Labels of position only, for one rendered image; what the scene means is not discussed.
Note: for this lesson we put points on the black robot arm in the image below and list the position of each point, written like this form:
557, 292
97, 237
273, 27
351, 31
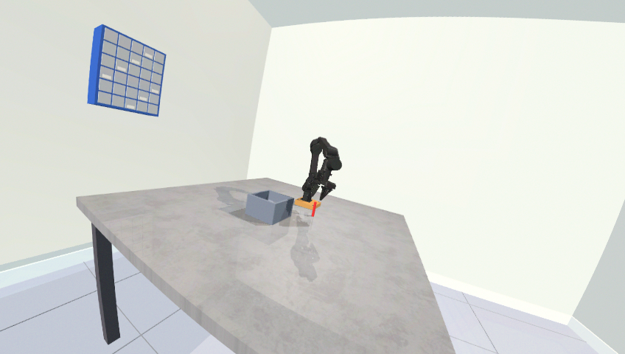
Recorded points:
331, 162

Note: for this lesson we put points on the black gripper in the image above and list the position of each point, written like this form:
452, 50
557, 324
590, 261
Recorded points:
328, 185

